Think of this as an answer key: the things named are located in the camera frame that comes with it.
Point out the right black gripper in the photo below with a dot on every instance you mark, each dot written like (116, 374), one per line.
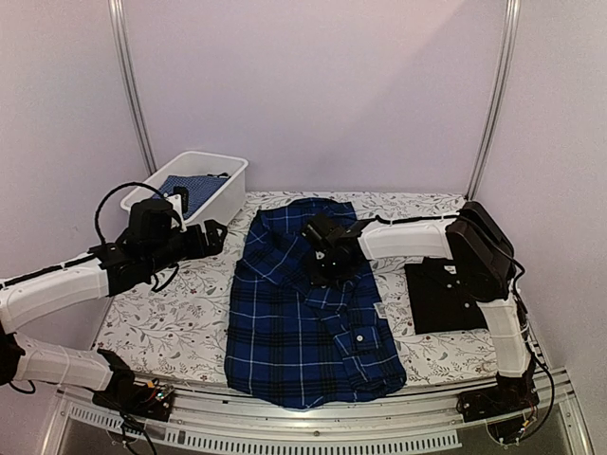
(318, 281)

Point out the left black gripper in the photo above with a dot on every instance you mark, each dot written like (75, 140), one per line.
(214, 245)

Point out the blue plaid long sleeve shirt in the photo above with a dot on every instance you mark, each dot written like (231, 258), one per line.
(297, 345)

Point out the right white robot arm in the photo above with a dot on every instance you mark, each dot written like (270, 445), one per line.
(465, 258)

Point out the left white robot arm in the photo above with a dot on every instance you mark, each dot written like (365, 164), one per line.
(157, 237)

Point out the blue checked shirt in bin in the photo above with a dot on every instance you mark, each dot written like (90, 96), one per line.
(201, 188)

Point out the white plastic bin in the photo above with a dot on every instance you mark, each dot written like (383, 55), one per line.
(227, 201)

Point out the floral patterned table mat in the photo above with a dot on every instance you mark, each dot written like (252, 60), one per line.
(180, 334)

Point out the folded black shirt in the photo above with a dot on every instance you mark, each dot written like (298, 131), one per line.
(440, 300)

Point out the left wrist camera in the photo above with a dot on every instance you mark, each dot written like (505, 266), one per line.
(180, 201)

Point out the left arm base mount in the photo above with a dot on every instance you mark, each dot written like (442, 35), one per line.
(151, 400)

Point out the front aluminium rail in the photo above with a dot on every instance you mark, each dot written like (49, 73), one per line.
(417, 420)

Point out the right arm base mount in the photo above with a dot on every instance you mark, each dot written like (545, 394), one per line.
(514, 413)

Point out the left aluminium frame post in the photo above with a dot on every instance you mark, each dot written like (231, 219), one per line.
(129, 81)

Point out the aluminium frame post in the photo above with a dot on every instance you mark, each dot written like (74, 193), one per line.
(497, 94)
(129, 81)

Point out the right aluminium frame post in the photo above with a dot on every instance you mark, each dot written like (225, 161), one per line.
(497, 94)

